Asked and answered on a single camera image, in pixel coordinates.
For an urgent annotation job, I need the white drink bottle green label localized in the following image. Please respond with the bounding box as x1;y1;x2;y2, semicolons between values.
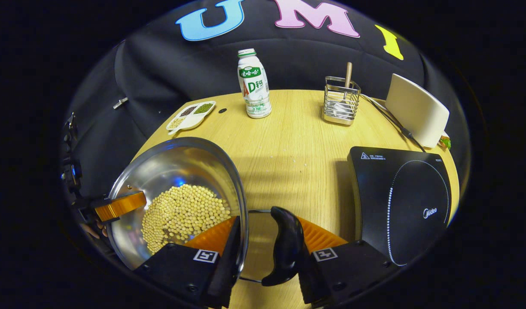
237;48;272;119

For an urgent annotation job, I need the white divided dish of beans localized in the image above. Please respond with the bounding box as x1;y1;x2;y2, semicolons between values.
166;100;216;136

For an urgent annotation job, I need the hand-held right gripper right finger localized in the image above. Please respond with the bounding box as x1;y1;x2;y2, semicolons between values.
297;217;401;306

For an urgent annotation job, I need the wire utensil holder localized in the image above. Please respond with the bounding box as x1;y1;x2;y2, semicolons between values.
323;76;361;126

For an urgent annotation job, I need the white toaster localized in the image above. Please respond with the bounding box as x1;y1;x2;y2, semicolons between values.
385;73;450;148

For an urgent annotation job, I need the black induction cooktop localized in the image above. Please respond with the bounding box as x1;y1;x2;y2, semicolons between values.
347;146;453;267

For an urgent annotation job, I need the black power cable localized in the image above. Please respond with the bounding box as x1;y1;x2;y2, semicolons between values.
361;94;426;151

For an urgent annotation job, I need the pile of soybeans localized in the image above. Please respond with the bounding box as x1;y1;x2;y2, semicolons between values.
140;184;232;254

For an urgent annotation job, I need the wooden-handled utensil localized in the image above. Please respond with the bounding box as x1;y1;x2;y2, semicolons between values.
344;62;353;100

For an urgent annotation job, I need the steel pot with black handle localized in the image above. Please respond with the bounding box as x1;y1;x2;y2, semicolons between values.
105;136;308;287

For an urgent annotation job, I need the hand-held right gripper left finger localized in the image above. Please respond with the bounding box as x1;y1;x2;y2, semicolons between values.
132;216;242;309

